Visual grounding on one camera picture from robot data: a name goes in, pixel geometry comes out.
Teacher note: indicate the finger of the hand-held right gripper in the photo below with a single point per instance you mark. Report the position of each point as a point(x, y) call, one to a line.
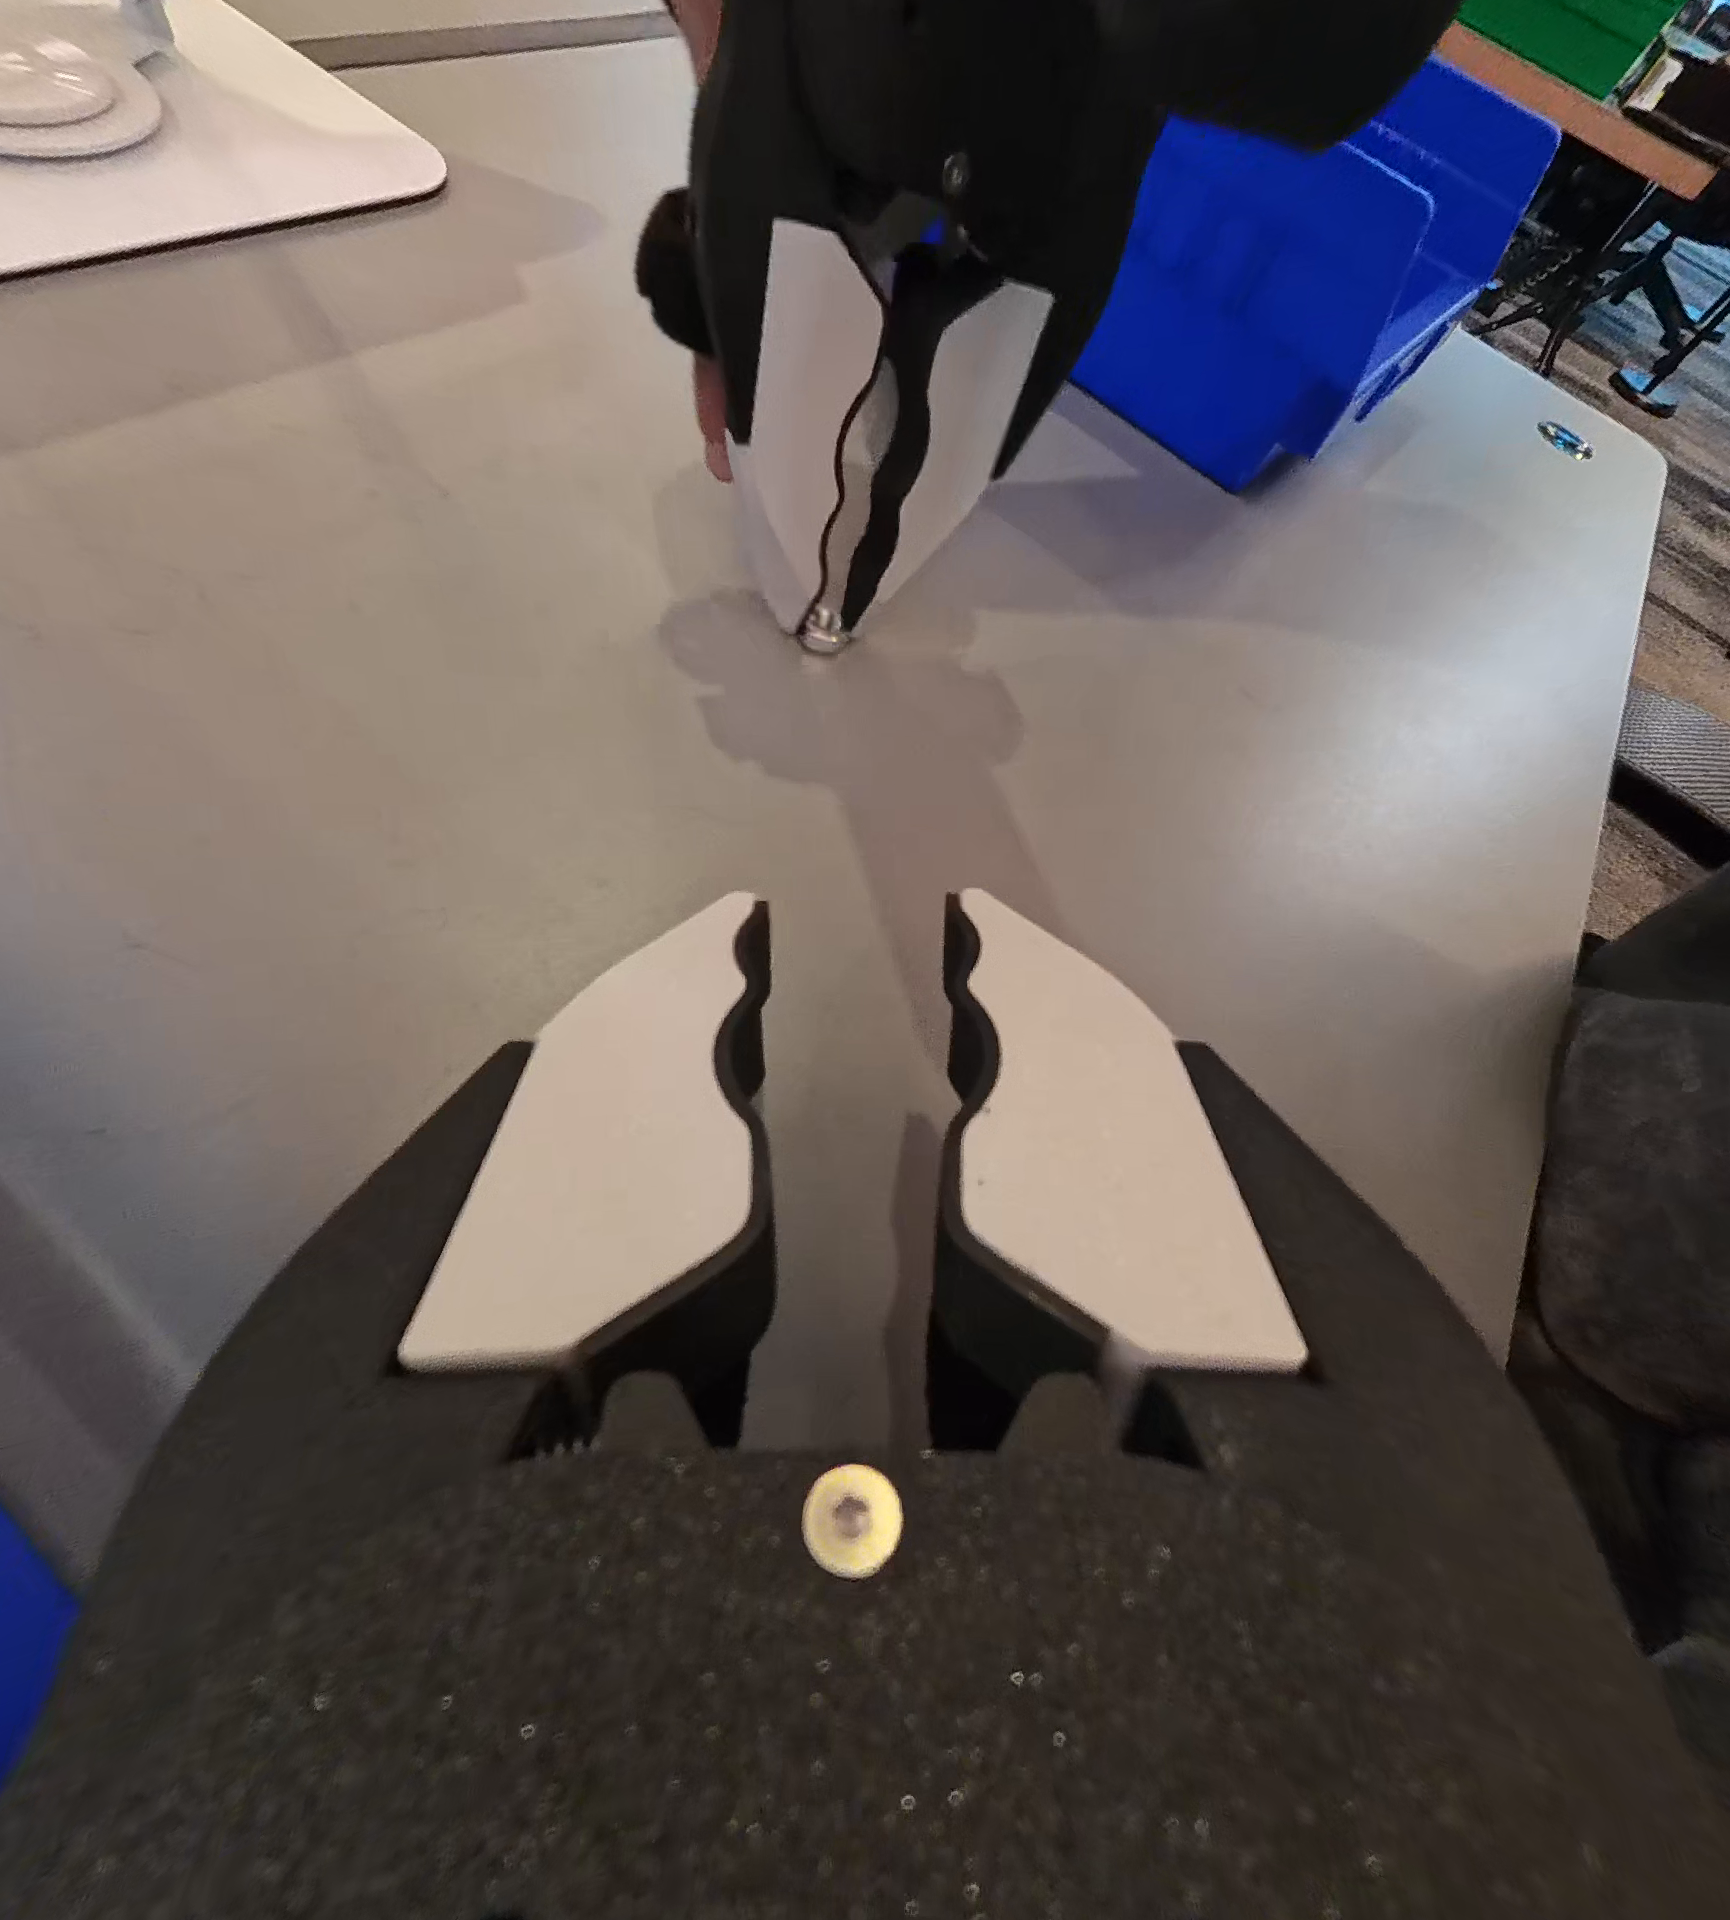
point(979, 390)
point(799, 390)

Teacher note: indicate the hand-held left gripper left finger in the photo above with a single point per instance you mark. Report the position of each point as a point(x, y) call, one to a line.
point(611, 1185)

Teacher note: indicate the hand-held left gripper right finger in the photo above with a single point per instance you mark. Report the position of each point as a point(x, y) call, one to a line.
point(1104, 1185)

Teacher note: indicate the small silver bolt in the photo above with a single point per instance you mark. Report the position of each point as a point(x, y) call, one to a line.
point(822, 633)

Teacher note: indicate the grey desk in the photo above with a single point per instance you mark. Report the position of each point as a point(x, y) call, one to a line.
point(354, 631)

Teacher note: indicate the round metal desk fitting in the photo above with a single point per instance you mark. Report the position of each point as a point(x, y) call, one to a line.
point(1567, 441)

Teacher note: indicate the person's right hand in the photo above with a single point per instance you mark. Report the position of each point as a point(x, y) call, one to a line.
point(716, 428)

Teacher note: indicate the stack of green bins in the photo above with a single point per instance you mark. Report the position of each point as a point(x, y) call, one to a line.
point(1555, 39)

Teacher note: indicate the wooden work table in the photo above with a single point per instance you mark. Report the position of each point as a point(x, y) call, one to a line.
point(1585, 128)

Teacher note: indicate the wooden white document stand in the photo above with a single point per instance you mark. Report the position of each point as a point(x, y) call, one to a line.
point(281, 164)

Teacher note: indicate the grey ribbed floor mat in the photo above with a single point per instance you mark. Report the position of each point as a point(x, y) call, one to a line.
point(1720, 764)

